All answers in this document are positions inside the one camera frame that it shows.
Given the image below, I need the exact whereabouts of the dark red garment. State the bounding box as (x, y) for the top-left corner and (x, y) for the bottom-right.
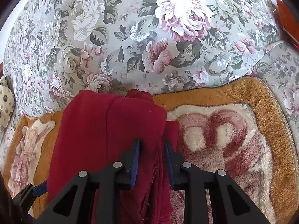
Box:
(47, 89), (179, 223)

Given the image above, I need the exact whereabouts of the plush floral orange-bordered blanket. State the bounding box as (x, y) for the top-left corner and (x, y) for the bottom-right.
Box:
(2, 77), (298, 223)

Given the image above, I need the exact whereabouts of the cream medallion-pattern pillow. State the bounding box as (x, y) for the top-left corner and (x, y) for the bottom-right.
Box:
(0, 76), (15, 134)

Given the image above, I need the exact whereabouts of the floral bed sheet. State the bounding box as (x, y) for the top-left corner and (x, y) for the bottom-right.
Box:
(1, 0), (298, 160)

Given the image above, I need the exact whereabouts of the wooden headboard furniture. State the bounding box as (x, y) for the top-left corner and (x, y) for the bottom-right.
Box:
(276, 0), (298, 49)

